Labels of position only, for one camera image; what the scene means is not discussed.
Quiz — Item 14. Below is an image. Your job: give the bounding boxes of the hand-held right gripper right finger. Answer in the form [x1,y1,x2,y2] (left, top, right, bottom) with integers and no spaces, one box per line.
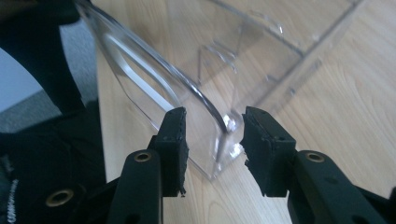
[240,105,297,198]

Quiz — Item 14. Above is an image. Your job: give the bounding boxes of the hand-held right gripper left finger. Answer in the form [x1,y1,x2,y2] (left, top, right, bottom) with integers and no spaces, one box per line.
[147,106,191,198]

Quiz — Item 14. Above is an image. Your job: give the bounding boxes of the clear acrylic divided organizer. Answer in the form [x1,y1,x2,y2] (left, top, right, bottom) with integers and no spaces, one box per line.
[74,0,366,182]

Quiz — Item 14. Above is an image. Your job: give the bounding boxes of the black curtain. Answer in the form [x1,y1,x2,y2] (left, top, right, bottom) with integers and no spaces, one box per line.
[0,0,80,30]

